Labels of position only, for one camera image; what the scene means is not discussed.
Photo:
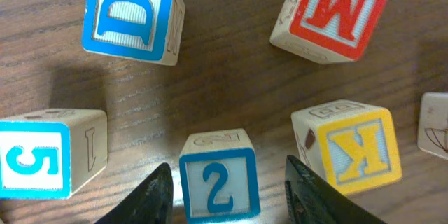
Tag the yellow K block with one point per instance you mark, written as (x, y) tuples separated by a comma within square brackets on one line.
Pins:
[(351, 145)]

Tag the red M block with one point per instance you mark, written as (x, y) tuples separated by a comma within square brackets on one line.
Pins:
[(326, 31)]

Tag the yellow G block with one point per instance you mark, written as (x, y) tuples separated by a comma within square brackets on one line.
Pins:
[(432, 129)]

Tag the blue 5 block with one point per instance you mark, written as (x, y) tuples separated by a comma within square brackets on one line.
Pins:
[(51, 154)]

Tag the blue Q block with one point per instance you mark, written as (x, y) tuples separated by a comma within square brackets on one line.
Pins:
[(144, 30)]

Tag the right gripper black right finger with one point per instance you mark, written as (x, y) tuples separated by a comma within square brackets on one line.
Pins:
[(311, 200)]

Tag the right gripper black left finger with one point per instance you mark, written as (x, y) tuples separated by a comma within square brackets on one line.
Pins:
[(151, 202)]

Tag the blue 2 block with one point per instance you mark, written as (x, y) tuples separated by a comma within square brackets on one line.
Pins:
[(219, 177)]

